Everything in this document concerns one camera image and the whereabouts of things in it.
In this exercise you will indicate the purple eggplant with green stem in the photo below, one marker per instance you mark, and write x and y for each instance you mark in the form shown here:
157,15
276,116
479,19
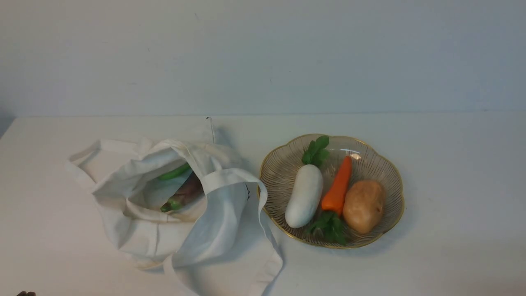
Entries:
190,190

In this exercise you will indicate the white cloth tote bag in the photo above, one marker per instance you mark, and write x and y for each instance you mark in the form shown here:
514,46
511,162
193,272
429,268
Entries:
153,239

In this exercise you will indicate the white radish with leaves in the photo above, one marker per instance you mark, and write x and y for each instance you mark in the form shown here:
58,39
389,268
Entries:
308,185

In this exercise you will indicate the green pepper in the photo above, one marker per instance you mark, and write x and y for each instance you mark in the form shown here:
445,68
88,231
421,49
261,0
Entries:
175,173

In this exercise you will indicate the orange carrot with leaves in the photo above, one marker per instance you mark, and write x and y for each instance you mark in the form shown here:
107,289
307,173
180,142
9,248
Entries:
332,205

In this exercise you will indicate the brown potato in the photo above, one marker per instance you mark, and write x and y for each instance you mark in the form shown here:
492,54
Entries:
364,205

